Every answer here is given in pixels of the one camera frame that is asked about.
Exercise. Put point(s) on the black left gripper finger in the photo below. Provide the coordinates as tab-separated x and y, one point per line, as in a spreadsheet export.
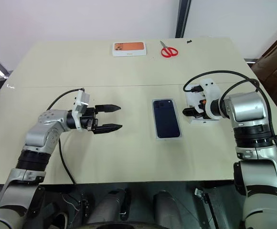
108	128
108	108

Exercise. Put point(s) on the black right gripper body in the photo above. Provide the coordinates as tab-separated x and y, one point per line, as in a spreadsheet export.
201	114

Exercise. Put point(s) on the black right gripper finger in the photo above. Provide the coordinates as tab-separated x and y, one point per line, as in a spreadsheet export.
189	112

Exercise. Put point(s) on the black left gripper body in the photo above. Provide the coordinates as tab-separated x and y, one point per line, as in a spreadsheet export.
88	118

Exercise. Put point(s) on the dark blue smartphone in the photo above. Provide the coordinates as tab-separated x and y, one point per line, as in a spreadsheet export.
166	119

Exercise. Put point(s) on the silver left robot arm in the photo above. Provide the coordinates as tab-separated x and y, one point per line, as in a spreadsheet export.
40	136

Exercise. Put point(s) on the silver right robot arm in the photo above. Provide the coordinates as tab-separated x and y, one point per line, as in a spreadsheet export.
248	107

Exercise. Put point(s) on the orange printed phone box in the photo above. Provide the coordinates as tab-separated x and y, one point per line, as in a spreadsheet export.
129	46

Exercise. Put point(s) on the dark rounded shape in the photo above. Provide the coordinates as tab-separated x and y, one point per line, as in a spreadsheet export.
169	207
109	207

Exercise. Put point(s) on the clear plastic scrap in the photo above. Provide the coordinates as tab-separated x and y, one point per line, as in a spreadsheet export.
10	86

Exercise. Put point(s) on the dark chair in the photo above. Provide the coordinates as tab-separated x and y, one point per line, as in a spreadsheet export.
275	62

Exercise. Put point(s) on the dark vertical pillar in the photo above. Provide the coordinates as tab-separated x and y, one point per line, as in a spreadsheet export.
183	17

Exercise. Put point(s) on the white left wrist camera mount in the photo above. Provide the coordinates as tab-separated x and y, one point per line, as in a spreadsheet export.
82	100

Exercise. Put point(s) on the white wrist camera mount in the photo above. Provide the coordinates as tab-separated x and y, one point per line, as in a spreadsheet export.
211	91
82	100

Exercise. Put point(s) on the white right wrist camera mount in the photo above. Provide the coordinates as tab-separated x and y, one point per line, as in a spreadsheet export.
211	91

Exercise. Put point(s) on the metal table bracket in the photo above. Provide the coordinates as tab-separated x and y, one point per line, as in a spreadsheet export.
200	194

